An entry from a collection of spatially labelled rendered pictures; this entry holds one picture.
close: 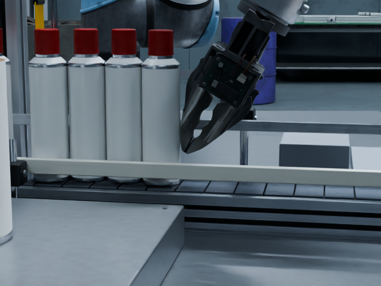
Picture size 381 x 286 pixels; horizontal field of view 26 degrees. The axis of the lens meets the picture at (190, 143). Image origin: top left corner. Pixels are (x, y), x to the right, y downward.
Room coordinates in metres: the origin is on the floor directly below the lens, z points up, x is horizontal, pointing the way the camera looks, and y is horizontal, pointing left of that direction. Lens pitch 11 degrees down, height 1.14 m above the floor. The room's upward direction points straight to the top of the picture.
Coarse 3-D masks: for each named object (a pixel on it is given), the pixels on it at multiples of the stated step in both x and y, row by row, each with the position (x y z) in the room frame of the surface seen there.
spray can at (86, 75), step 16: (80, 32) 1.10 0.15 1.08; (96, 32) 1.10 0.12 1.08; (80, 48) 1.10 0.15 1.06; (96, 48) 1.10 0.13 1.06; (80, 64) 1.09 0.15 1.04; (96, 64) 1.09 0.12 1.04; (80, 80) 1.09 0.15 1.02; (96, 80) 1.09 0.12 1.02; (80, 96) 1.09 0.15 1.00; (96, 96) 1.09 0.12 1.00; (80, 112) 1.09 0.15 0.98; (96, 112) 1.09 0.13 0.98; (80, 128) 1.09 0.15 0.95; (96, 128) 1.09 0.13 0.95; (80, 144) 1.09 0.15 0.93; (96, 144) 1.09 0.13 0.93; (80, 176) 1.09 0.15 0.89; (96, 176) 1.09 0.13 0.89
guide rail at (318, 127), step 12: (24, 120) 1.15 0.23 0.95; (180, 120) 1.12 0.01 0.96; (204, 120) 1.11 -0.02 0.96; (252, 120) 1.10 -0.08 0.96; (264, 120) 1.10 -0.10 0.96; (276, 120) 1.10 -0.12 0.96; (300, 132) 1.09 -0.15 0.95; (312, 132) 1.09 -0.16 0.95; (324, 132) 1.08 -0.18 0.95; (336, 132) 1.08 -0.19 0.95; (348, 132) 1.08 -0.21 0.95; (360, 132) 1.08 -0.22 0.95; (372, 132) 1.07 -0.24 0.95
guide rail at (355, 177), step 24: (48, 168) 1.07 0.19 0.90; (72, 168) 1.06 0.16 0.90; (96, 168) 1.06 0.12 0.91; (120, 168) 1.05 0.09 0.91; (144, 168) 1.05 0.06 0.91; (168, 168) 1.04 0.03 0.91; (192, 168) 1.04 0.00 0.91; (216, 168) 1.03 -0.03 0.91; (240, 168) 1.03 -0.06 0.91; (264, 168) 1.02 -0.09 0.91; (288, 168) 1.02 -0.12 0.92; (312, 168) 1.02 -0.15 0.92
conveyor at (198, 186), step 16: (192, 192) 1.04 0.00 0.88; (208, 192) 1.04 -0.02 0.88; (224, 192) 1.03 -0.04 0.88; (240, 192) 1.03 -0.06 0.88; (256, 192) 1.03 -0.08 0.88; (272, 192) 1.03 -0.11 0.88; (288, 192) 1.03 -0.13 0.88; (304, 192) 1.03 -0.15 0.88; (320, 192) 1.03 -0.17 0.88; (336, 192) 1.03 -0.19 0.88; (352, 192) 1.03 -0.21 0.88; (368, 192) 1.03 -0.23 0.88
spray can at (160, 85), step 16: (160, 32) 1.07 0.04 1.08; (160, 48) 1.07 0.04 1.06; (144, 64) 1.07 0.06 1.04; (160, 64) 1.06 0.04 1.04; (176, 64) 1.07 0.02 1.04; (144, 80) 1.07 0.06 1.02; (160, 80) 1.06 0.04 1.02; (176, 80) 1.07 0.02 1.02; (144, 96) 1.07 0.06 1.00; (160, 96) 1.06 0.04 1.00; (176, 96) 1.07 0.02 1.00; (144, 112) 1.07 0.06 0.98; (160, 112) 1.06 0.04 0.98; (176, 112) 1.07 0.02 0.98; (144, 128) 1.07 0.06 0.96; (160, 128) 1.06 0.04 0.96; (176, 128) 1.07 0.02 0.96; (144, 144) 1.07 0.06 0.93; (160, 144) 1.06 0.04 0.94; (176, 144) 1.07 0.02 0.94; (144, 160) 1.08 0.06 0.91; (160, 160) 1.06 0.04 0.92; (176, 160) 1.07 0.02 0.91
